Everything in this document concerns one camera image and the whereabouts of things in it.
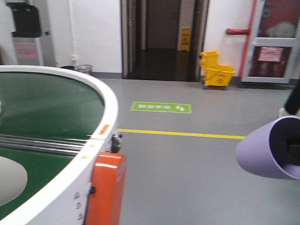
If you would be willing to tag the green floor sticker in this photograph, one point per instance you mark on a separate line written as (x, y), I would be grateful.
(161, 107)

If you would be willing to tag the wire mesh waste bin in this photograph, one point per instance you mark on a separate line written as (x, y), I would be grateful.
(85, 68)

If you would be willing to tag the black water dispenser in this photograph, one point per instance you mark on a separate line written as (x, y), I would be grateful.
(32, 36)

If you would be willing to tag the white outer conveyor rim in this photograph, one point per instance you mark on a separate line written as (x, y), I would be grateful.
(64, 199)

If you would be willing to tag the purple plastic cup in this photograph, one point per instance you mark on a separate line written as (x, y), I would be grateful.
(264, 151)

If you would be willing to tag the orange motor cover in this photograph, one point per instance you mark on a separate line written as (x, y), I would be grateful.
(107, 185)

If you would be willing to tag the fire hose cabinet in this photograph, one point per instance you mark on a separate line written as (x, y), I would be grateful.
(273, 42)

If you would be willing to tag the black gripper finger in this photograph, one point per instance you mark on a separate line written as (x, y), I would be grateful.
(293, 149)
(292, 104)

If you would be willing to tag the yellow mop bucket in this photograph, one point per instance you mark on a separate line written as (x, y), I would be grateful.
(216, 76)

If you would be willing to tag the beige plastic cup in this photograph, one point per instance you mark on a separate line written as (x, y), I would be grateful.
(13, 180)

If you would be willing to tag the steel conveyor rollers right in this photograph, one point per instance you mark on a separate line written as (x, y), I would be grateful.
(41, 145)

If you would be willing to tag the green circular conveyor belt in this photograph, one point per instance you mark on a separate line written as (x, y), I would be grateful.
(47, 107)

